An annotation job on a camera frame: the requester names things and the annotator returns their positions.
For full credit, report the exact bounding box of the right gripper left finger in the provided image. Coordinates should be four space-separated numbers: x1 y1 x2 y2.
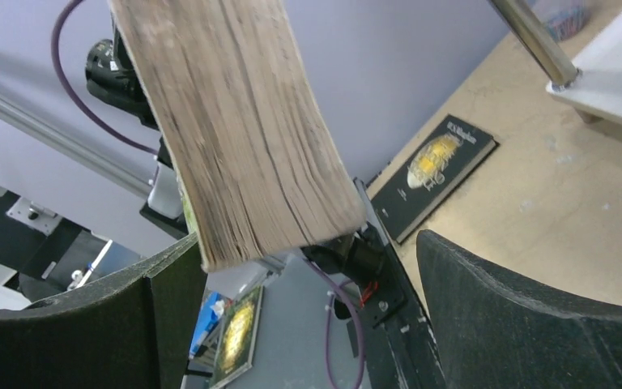
0 235 207 388

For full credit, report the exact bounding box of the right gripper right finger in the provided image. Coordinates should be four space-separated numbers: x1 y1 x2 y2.
416 230 622 388

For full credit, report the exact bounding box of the green 65-Storey Treehouse book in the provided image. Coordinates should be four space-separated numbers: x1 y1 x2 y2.
109 1 367 272

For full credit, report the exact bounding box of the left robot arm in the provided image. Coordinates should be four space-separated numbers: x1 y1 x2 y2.
85 25 188 239

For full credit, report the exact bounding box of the yellow-green book on floor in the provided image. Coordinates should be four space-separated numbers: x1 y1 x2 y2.
209 285 264 388

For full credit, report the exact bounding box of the small clear plastic cup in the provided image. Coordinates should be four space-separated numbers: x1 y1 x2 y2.
527 0 591 42

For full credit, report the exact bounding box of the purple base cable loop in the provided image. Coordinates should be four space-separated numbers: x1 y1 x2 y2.
302 257 369 389

